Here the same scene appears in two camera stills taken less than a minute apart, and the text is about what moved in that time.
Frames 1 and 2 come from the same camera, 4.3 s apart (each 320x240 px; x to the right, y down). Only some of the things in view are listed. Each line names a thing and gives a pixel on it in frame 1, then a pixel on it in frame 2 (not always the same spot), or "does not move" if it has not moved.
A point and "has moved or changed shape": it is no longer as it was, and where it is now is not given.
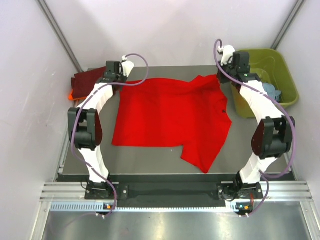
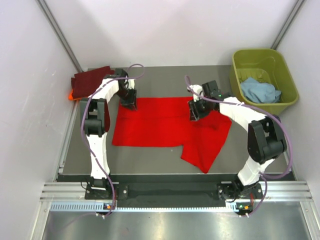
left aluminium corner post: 44,5 does not move
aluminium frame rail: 292,191 does not move
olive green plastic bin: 270,65 does not move
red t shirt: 159,112 has moved or changed shape
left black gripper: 124,77 → 131,102
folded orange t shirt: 70,97 does not move
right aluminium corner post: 287,24 does not move
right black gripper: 221,79 → 195,114
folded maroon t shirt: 83,82 does not move
